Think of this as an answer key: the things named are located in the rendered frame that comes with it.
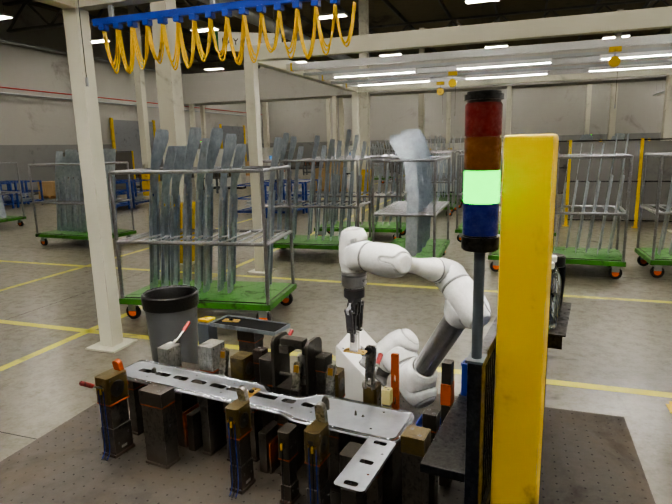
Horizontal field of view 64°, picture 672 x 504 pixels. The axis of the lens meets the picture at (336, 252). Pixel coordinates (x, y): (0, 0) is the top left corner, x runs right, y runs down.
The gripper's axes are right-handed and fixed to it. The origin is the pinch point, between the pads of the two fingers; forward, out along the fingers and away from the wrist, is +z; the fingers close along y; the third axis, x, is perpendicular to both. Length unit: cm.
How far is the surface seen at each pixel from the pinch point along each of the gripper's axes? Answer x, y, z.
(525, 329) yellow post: -63, -53, -30
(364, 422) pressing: -4.9, -3.9, 29.2
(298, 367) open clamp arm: 31.7, 13.1, 20.7
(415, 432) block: -27.0, -13.4, 23.2
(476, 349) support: -55, -65, -28
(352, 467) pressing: -12.1, -31.1, 29.2
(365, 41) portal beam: 225, 565, -212
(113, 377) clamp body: 102, -20, 24
